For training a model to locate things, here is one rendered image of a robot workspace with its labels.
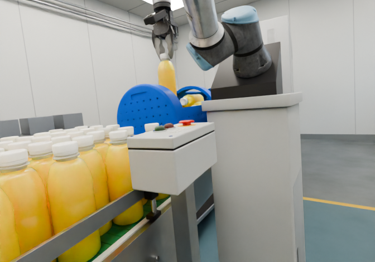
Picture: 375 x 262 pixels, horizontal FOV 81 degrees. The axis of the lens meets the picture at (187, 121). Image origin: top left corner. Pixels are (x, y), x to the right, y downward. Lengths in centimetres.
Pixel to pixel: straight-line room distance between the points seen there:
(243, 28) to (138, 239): 67
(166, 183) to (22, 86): 401
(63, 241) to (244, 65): 74
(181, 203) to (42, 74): 411
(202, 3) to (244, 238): 82
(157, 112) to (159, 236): 42
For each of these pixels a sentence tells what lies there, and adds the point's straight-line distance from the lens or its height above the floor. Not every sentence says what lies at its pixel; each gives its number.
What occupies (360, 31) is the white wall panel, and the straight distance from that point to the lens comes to 577.
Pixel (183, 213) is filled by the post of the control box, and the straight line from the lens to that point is 50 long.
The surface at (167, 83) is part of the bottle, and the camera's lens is 87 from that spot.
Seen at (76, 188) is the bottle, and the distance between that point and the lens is 41.
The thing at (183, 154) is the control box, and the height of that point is 106.
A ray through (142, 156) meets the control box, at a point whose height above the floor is 107.
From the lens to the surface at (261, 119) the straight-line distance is 79.
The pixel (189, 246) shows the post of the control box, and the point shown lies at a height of 85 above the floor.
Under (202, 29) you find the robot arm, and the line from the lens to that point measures 70.
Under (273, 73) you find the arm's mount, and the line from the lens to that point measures 88.
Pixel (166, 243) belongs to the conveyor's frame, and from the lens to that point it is 60.
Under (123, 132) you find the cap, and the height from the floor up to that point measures 110.
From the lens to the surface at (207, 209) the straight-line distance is 217.
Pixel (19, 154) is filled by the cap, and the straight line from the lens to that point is 42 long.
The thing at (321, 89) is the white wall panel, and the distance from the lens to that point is 566.
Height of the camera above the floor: 116
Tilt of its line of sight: 5 degrees down
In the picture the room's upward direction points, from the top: 5 degrees counter-clockwise
